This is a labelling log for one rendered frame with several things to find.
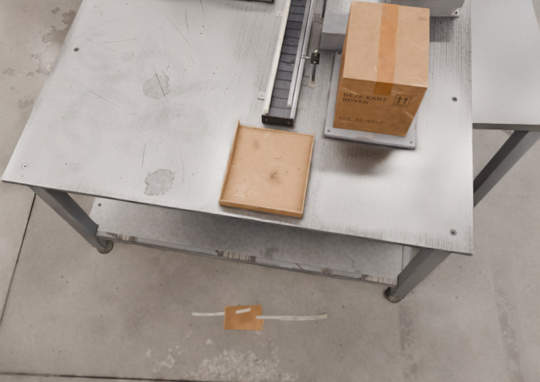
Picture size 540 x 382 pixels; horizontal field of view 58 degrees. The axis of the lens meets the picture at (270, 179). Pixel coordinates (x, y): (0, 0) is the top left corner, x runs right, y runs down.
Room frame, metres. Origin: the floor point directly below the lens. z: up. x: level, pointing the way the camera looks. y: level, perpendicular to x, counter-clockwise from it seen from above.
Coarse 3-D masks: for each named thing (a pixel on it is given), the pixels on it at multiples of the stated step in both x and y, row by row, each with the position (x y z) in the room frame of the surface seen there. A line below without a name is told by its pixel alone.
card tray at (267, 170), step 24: (240, 144) 0.82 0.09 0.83; (264, 144) 0.81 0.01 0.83; (288, 144) 0.81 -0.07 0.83; (312, 144) 0.79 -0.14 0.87; (240, 168) 0.73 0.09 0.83; (264, 168) 0.72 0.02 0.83; (288, 168) 0.72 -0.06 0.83; (240, 192) 0.64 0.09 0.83; (264, 192) 0.64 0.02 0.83; (288, 192) 0.64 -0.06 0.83
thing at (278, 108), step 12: (300, 0) 1.41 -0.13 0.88; (288, 12) 1.35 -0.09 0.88; (300, 12) 1.35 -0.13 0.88; (288, 24) 1.29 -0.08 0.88; (300, 24) 1.29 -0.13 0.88; (288, 36) 1.23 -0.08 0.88; (288, 48) 1.18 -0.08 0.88; (288, 60) 1.12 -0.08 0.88; (300, 60) 1.12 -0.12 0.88; (276, 72) 1.07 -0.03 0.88; (288, 72) 1.07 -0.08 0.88; (276, 84) 1.02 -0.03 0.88; (288, 84) 1.02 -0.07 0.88; (276, 96) 0.97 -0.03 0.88; (276, 108) 0.92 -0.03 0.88; (288, 108) 0.92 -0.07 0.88
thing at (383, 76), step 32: (352, 32) 1.02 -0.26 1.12; (384, 32) 1.02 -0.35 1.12; (416, 32) 1.02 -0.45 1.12; (352, 64) 0.90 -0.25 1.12; (384, 64) 0.90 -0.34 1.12; (416, 64) 0.90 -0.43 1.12; (352, 96) 0.85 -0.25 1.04; (384, 96) 0.84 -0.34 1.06; (416, 96) 0.82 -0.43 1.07; (352, 128) 0.85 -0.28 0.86; (384, 128) 0.83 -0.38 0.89
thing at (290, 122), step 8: (312, 0) 1.41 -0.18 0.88; (312, 8) 1.37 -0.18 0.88; (312, 16) 1.33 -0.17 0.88; (280, 24) 1.29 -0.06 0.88; (304, 40) 1.25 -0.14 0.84; (304, 48) 1.18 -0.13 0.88; (272, 64) 1.11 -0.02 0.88; (304, 64) 1.13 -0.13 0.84; (296, 88) 1.00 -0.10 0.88; (296, 96) 0.97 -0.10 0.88; (264, 104) 0.94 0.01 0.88; (296, 104) 0.94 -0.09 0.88; (264, 120) 0.90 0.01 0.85; (272, 120) 0.89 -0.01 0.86; (280, 120) 0.89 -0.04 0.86; (288, 120) 0.88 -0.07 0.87
